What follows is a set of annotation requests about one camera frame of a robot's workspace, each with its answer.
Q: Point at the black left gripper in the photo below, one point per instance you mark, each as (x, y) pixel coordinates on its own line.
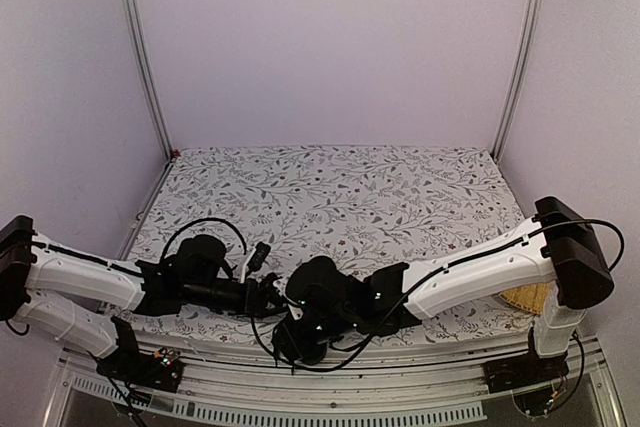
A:
(255, 300)

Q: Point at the black canvas sneaker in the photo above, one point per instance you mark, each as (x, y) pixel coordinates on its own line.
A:
(296, 343)

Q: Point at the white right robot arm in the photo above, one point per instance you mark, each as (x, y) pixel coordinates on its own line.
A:
(556, 247)

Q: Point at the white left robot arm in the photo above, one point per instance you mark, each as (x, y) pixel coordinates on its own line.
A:
(32, 265)

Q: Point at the floral patterned table mat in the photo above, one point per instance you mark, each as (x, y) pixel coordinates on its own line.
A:
(365, 207)

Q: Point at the woven bamboo tray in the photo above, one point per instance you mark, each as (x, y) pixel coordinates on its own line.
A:
(528, 298)

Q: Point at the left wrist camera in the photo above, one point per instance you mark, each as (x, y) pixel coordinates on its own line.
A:
(254, 260)

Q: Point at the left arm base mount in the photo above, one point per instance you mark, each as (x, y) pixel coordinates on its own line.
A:
(161, 370)

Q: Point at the aluminium front rail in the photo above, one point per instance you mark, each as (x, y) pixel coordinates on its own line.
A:
(397, 383)

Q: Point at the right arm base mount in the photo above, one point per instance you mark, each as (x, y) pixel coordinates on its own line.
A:
(523, 370)

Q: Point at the left aluminium frame post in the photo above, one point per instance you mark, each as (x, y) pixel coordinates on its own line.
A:
(141, 55)

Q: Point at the aluminium frame post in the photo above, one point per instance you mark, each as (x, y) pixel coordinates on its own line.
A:
(141, 55)
(516, 83)

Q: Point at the right aluminium frame post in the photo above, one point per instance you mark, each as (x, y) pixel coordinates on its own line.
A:
(516, 83)

